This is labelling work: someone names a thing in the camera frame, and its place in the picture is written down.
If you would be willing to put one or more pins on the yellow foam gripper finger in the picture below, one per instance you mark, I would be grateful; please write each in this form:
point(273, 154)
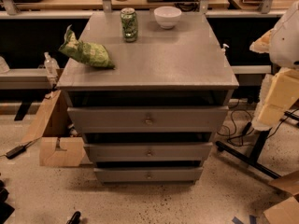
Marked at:
point(278, 94)

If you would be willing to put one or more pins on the grey top drawer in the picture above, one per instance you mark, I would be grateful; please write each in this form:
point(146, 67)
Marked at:
point(147, 120)

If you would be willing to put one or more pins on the grey drawer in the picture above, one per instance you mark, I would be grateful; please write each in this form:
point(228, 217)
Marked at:
point(180, 174)
point(148, 151)
point(147, 120)

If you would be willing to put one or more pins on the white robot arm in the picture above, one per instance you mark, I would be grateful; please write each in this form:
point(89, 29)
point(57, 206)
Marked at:
point(282, 41)

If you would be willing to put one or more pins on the grey drawer cabinet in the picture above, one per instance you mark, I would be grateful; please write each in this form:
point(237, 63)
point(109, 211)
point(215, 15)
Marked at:
point(180, 67)

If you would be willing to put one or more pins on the grey middle drawer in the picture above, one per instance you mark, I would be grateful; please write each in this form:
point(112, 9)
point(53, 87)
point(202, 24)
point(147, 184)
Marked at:
point(148, 151)

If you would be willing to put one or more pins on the grey bottom drawer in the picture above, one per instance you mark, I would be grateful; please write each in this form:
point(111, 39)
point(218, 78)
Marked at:
point(180, 174)

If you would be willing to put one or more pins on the black stand base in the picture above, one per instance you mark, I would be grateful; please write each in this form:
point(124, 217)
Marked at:
point(252, 158)

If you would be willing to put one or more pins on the white pump bottle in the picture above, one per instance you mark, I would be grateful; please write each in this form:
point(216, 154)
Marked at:
point(225, 49)

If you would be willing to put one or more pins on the cardboard box right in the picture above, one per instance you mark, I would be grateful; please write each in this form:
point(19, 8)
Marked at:
point(285, 212)

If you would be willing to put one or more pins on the cardboard box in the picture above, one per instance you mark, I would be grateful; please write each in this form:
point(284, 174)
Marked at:
point(285, 212)
point(50, 127)

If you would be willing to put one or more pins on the white bowl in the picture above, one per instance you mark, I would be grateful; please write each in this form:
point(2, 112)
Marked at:
point(167, 17)

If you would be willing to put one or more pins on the green soda can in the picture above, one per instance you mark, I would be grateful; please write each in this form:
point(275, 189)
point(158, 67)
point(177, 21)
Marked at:
point(129, 24)

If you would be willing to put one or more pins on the green chip bag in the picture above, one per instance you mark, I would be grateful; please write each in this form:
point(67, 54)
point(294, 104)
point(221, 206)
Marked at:
point(94, 55)

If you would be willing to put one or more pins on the cardboard box left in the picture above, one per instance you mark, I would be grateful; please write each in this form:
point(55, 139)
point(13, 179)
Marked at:
point(50, 127)

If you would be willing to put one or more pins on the black power adapter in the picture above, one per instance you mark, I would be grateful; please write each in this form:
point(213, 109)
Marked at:
point(14, 152)

